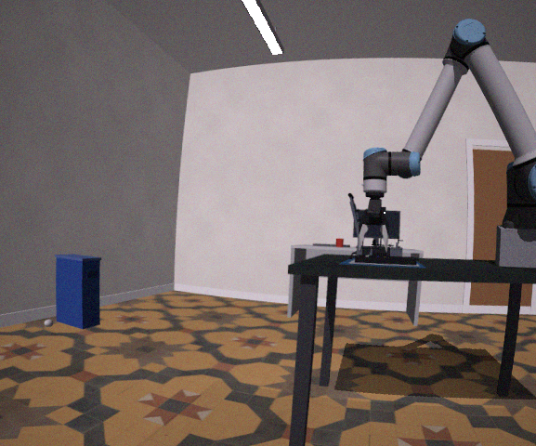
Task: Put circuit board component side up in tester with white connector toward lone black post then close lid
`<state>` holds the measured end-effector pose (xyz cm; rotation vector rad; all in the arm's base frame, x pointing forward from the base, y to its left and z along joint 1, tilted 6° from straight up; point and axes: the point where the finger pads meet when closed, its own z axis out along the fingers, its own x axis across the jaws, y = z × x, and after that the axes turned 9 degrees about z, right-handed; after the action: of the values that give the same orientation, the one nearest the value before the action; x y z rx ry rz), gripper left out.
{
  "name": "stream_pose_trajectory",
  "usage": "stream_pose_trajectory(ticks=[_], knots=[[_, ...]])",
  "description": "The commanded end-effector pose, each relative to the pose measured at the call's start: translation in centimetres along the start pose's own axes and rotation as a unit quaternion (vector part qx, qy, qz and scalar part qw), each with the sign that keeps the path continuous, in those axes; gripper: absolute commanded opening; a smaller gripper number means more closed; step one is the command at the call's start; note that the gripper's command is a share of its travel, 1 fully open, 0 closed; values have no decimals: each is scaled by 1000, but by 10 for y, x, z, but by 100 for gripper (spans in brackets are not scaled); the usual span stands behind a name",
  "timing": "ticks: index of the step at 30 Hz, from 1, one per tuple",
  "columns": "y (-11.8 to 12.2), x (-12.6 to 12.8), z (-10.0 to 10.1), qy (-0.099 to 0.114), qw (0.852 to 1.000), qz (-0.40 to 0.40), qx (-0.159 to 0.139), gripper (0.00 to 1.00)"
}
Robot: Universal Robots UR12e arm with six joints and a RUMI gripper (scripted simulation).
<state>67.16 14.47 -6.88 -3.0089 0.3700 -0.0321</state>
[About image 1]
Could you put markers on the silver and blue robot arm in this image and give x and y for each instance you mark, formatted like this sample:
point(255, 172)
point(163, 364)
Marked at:
point(469, 36)

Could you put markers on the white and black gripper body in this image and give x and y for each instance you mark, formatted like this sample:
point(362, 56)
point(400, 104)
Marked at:
point(377, 221)

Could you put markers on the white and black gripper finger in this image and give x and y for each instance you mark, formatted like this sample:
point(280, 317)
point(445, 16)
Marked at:
point(362, 230)
point(385, 229)

